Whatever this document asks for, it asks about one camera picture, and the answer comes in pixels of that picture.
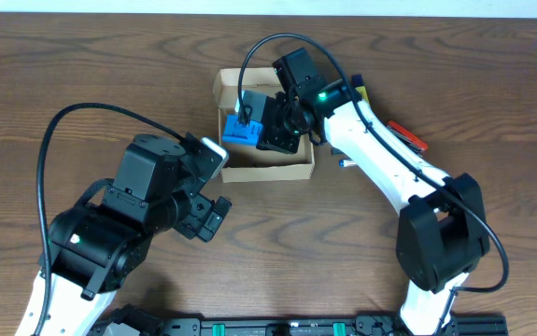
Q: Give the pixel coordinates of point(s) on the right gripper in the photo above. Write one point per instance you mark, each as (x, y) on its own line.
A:
(277, 129)

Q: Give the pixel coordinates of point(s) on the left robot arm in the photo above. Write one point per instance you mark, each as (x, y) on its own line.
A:
(107, 233)

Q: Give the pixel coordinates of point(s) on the yellow highlighter with blue cap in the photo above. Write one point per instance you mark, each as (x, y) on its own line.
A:
(359, 85)

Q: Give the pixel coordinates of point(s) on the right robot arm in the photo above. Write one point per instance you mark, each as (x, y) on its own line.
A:
(442, 233)

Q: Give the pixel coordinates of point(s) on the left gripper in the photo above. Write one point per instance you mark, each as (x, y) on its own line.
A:
(204, 216)

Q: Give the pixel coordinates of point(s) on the red and black stapler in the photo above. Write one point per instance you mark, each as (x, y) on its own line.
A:
(409, 139)

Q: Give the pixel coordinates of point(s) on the brown cardboard box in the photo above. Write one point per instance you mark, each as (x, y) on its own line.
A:
(246, 163)

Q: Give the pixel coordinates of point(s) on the black marker pen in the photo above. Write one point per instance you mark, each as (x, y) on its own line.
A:
(336, 151)

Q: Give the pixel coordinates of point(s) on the blue plastic stapler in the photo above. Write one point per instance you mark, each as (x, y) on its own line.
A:
(241, 133)

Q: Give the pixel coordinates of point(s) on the blue marker pen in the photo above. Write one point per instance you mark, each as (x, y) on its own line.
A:
(347, 163)

